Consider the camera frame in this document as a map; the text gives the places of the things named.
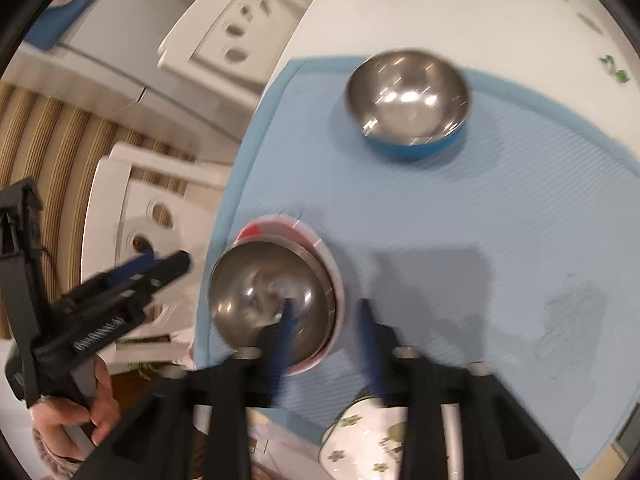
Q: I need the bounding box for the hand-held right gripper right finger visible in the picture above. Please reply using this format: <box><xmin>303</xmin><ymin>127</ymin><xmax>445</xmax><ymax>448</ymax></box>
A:
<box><xmin>356</xmin><ymin>298</ymin><xmax>582</xmax><ymax>480</ymax></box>

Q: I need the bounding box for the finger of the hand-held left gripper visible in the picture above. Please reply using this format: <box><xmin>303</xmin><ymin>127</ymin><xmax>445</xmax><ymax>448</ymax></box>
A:
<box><xmin>75</xmin><ymin>250</ymin><xmax>194</xmax><ymax>322</ymax></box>
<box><xmin>65</xmin><ymin>252</ymin><xmax>158</xmax><ymax>306</ymax></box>

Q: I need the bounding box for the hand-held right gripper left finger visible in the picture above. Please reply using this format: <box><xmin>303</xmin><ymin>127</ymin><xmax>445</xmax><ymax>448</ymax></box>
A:
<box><xmin>75</xmin><ymin>297</ymin><xmax>302</xmax><ymax>480</ymax></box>

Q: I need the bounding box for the red steel bowl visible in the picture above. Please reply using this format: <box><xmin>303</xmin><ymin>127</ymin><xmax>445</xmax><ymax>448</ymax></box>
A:
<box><xmin>209</xmin><ymin>239</ymin><xmax>337</xmax><ymax>367</ymax></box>

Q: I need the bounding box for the pink polka dot bowl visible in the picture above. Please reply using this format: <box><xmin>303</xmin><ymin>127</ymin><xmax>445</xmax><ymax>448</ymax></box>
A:
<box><xmin>235</xmin><ymin>214</ymin><xmax>347</xmax><ymax>376</ymax></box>

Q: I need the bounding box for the white floral ceramic plate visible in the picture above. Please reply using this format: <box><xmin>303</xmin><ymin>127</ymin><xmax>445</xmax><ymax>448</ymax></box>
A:
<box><xmin>318</xmin><ymin>394</ymin><xmax>416</xmax><ymax>480</ymax></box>

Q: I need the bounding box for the blue steel bowl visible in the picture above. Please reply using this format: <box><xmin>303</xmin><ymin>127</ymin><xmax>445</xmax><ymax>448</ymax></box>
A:
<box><xmin>346</xmin><ymin>49</ymin><xmax>474</xmax><ymax>162</ymax></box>

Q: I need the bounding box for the person's left hand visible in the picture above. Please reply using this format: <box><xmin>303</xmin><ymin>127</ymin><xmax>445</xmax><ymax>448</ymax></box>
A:
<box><xmin>29</xmin><ymin>359</ymin><xmax>120</xmax><ymax>462</ymax></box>

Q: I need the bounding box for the white wooden chair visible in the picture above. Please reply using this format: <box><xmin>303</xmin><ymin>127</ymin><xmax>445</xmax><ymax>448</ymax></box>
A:
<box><xmin>157</xmin><ymin>0</ymin><xmax>307</xmax><ymax>107</ymax></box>
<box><xmin>81</xmin><ymin>141</ymin><xmax>237</xmax><ymax>363</ymax></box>

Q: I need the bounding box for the blue quilted table mat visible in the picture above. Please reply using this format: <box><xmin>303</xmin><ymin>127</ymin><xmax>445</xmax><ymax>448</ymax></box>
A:
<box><xmin>191</xmin><ymin>56</ymin><xmax>640</xmax><ymax>479</ymax></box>

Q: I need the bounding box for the blue cloth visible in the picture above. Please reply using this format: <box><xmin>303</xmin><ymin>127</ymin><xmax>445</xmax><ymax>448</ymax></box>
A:
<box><xmin>22</xmin><ymin>0</ymin><xmax>153</xmax><ymax>52</ymax></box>

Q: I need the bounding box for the green wrapped candy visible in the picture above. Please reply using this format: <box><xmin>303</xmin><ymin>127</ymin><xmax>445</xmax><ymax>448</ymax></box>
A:
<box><xmin>599</xmin><ymin>53</ymin><xmax>632</xmax><ymax>84</ymax></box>

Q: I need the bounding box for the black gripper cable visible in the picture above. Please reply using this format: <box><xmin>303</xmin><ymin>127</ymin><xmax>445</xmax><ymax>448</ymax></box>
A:
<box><xmin>30</xmin><ymin>242</ymin><xmax>63</xmax><ymax>273</ymax></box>

